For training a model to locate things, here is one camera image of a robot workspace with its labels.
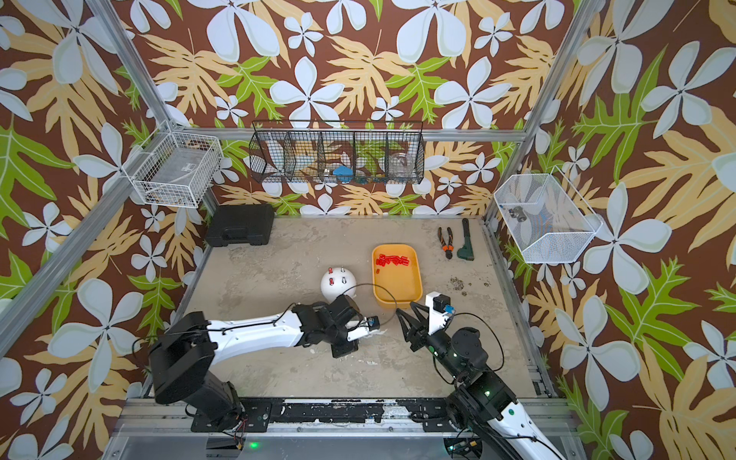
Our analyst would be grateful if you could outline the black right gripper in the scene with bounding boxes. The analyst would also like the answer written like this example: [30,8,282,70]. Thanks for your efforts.
[397,303,467,383]

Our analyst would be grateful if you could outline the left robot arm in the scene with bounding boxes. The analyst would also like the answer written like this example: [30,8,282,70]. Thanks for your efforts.
[149,294,381,432]

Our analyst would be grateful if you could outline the green pipe wrench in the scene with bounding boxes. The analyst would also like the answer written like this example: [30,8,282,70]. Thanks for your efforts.
[457,218,475,261]

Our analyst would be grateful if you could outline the white dome screw fixture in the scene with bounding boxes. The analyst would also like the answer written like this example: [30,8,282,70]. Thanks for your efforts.
[320,266,358,303]

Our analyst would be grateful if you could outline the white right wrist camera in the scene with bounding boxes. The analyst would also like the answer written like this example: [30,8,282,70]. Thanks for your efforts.
[425,291,455,335]

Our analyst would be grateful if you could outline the pile of red sleeves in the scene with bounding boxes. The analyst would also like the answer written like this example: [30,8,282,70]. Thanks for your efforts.
[375,254,410,268]

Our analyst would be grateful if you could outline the black wire basket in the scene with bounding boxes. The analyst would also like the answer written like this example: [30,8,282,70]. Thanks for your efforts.
[246,121,426,184]

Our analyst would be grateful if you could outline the white wire basket left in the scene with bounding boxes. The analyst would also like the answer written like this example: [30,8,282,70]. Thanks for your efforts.
[126,122,223,209]

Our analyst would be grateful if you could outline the black plastic tool case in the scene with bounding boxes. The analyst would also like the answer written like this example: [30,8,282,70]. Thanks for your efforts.
[205,203,275,247]

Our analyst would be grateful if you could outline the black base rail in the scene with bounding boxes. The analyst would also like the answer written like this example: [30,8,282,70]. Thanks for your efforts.
[191,398,456,433]

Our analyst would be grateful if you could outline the yellow plastic tray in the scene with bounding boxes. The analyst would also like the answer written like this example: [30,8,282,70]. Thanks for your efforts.
[372,243,424,310]

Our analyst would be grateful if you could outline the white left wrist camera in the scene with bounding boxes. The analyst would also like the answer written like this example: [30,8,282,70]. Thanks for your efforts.
[347,316,381,342]

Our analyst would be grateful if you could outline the orange handled pliers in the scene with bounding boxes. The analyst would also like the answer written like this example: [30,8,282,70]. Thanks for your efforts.
[437,227,454,260]

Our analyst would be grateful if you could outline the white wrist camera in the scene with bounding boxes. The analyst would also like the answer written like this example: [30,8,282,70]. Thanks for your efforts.
[425,291,455,335]
[347,316,381,342]

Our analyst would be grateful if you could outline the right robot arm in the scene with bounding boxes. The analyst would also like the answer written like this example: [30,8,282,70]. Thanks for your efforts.
[397,303,565,459]

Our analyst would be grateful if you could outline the white mesh basket right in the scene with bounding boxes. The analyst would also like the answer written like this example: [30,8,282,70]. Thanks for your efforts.
[494,167,603,265]

